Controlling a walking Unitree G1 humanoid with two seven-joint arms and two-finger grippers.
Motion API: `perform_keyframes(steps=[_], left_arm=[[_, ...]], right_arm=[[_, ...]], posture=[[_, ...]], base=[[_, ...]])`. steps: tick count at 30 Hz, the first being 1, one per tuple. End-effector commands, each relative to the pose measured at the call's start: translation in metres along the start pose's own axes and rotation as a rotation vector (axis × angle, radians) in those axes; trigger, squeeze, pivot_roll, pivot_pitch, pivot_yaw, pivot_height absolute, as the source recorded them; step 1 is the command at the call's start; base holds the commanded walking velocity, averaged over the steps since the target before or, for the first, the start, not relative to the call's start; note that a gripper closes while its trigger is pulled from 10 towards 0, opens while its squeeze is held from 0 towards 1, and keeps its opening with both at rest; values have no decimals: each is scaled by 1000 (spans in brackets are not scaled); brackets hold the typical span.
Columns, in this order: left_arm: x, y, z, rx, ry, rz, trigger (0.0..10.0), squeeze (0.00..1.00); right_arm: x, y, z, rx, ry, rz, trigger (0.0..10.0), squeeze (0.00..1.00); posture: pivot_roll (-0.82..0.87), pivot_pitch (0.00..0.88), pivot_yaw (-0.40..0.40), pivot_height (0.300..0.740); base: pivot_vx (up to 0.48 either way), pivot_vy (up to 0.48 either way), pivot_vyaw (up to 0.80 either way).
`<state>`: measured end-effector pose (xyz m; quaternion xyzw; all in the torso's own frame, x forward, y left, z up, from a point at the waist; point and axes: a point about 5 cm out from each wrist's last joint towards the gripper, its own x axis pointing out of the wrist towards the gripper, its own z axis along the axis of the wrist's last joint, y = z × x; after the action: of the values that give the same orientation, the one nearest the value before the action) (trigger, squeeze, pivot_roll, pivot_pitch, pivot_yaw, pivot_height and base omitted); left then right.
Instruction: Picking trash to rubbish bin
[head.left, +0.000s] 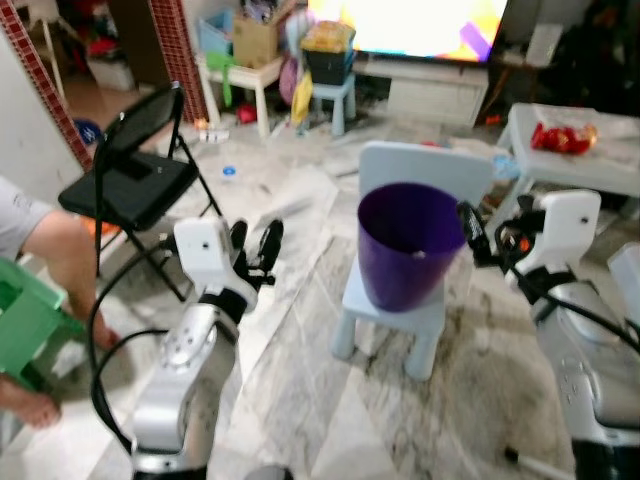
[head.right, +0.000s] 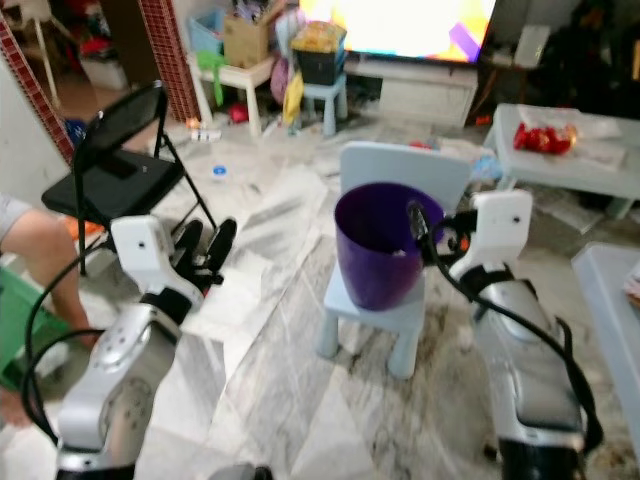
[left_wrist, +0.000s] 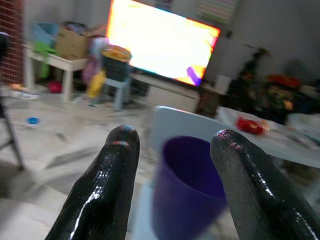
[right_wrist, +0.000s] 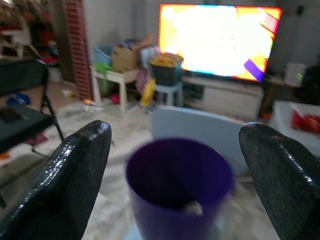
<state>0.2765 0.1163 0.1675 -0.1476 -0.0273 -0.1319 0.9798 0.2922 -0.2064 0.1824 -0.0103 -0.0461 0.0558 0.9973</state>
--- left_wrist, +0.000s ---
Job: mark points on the black tripod stand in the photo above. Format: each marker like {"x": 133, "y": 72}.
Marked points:
{"x": 12, "y": 140}

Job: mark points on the white wooden side table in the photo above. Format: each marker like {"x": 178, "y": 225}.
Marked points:
{"x": 62, "y": 62}

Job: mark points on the dark round toy bucket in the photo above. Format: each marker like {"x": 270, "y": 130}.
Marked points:
{"x": 116, "y": 63}

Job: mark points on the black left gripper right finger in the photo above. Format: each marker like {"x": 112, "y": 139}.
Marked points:
{"x": 255, "y": 197}

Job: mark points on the white television cabinet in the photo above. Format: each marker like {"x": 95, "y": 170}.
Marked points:
{"x": 170, "y": 92}

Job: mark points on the yellow plastic toy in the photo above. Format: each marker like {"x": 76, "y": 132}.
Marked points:
{"x": 96, "y": 83}

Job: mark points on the brown cardboard box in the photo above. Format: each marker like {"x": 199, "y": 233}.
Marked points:
{"x": 71, "y": 43}

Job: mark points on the bright television screen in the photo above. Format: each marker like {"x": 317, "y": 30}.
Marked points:
{"x": 160, "y": 40}

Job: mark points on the green plastic toy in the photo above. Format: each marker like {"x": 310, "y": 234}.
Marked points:
{"x": 43, "y": 53}

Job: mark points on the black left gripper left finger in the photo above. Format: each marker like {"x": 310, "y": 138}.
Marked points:
{"x": 105, "y": 190}

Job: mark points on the light blue children's chair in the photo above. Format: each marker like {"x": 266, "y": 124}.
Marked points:
{"x": 120, "y": 91}

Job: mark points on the red crumpled snack bag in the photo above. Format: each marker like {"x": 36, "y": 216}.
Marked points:
{"x": 251, "y": 125}

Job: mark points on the plain white plastic chair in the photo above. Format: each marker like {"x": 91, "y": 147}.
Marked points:
{"x": 180, "y": 122}

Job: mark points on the purple plastic rubbish bin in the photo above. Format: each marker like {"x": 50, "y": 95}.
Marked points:
{"x": 185, "y": 190}

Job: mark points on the pink toy ball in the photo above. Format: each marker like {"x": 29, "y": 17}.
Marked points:
{"x": 55, "y": 87}

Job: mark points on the light blue storage box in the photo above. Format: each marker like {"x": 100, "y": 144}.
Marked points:
{"x": 43, "y": 33}

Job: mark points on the small blue floor bowl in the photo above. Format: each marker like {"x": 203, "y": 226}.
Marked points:
{"x": 33, "y": 120}

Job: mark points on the small white children's table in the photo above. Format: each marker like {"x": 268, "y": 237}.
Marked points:
{"x": 287, "y": 142}

